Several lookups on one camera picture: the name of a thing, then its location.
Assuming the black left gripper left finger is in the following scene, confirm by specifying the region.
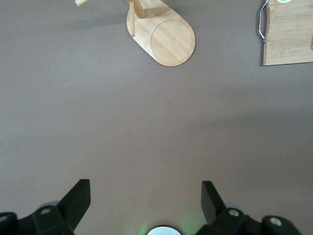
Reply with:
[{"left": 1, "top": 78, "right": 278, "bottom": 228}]
[{"left": 0, "top": 179, "right": 91, "bottom": 235}]

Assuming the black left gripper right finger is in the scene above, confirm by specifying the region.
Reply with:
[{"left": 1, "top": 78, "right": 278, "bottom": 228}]
[{"left": 193, "top": 181, "right": 303, "bottom": 235}]

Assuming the wooden mug rack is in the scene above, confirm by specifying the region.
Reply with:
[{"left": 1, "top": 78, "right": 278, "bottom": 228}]
[{"left": 74, "top": 0, "right": 197, "bottom": 67}]

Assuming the brown table cover mat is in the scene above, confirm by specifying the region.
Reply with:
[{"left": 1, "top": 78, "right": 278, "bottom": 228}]
[{"left": 0, "top": 0, "right": 313, "bottom": 235}]

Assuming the wooden cutting board metal handle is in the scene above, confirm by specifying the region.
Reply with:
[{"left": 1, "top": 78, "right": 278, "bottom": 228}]
[{"left": 256, "top": 0, "right": 313, "bottom": 66}]

